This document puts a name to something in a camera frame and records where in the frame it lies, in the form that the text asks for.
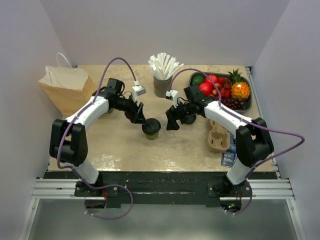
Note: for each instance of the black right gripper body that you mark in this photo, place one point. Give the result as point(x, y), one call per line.
point(186, 109)

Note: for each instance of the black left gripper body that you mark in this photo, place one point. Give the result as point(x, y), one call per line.
point(126, 105)

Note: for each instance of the black coffee cup lid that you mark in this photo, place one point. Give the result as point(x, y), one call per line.
point(188, 120)

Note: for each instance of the green paper coffee cup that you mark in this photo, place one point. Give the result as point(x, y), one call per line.
point(152, 136)

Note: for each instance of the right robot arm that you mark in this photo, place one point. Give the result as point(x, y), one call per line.
point(253, 141)

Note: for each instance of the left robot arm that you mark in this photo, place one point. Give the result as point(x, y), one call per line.
point(68, 141)

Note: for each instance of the blue razor blister pack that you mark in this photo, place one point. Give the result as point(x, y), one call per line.
point(228, 158)

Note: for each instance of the red apple front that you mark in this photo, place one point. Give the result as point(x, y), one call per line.
point(206, 88)

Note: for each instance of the green lime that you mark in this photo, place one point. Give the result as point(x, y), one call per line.
point(197, 80)

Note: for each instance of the grey straw holder cup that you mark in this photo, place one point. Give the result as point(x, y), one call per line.
point(160, 87)

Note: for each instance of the red apple with stem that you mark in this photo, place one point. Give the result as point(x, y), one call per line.
point(211, 79)

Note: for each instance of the dark purple grape bunch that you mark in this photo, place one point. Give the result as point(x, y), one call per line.
point(233, 103)

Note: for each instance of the brown pulp cup carrier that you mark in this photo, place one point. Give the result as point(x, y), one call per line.
point(218, 138)

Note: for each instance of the brown paper bag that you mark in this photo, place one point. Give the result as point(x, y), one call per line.
point(68, 88)

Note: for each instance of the small orange pineapple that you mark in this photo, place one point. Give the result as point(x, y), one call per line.
point(240, 89)

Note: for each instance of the white wrapped straws bundle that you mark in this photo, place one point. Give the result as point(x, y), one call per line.
point(163, 66)

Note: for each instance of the grey fruit tray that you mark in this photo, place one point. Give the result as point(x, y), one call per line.
point(247, 103)

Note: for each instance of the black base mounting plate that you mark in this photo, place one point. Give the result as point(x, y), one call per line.
point(147, 188)

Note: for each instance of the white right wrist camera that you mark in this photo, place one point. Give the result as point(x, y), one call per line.
point(173, 96)

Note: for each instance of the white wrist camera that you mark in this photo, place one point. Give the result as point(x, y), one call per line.
point(173, 96)
point(136, 91)

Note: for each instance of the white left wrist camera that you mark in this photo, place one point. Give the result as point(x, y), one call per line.
point(136, 91)

